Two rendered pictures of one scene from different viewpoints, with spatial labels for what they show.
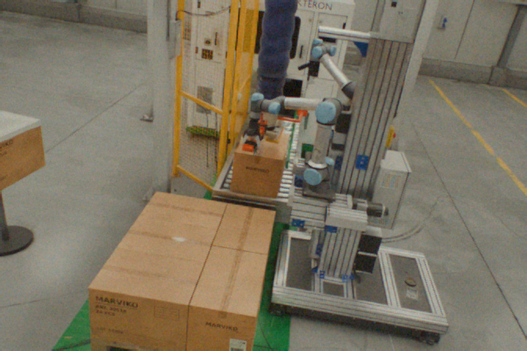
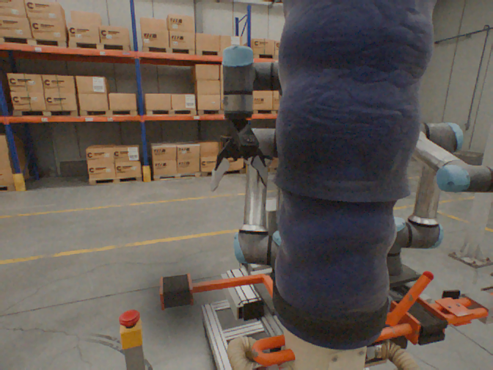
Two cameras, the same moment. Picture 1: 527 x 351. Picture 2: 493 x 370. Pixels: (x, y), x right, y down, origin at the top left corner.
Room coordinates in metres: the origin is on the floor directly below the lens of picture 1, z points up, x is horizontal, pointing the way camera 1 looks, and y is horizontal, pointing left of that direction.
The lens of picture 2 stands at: (3.70, 0.45, 1.73)
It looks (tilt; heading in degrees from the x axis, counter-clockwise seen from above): 15 degrees down; 248
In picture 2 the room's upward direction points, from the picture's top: straight up
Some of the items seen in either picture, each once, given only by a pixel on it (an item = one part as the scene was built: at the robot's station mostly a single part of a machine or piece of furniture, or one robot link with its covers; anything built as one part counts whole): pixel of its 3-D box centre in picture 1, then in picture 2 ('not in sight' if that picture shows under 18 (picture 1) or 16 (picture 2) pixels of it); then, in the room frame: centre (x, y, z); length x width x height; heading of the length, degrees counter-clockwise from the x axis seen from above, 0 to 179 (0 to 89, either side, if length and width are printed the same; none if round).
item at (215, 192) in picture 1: (253, 198); not in sight; (3.21, 0.05, 0.58); 0.70 x 0.03 x 0.06; 87
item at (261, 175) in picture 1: (260, 163); not in sight; (3.56, 0.04, 0.75); 0.60 x 0.40 x 0.40; 175
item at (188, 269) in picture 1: (196, 265); not in sight; (2.55, 0.39, 0.34); 1.20 x 1.00 x 0.40; 177
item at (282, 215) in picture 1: (252, 209); not in sight; (3.21, 0.05, 0.47); 0.70 x 0.03 x 0.15; 87
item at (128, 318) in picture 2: not in sight; (130, 319); (3.76, -0.48, 1.02); 0.07 x 0.07 x 0.04
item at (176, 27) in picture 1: (176, 38); not in sight; (4.01, 0.92, 1.62); 0.20 x 0.05 x 0.30; 177
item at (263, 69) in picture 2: (326, 50); (252, 76); (3.36, -0.33, 1.82); 0.11 x 0.11 x 0.08; 57
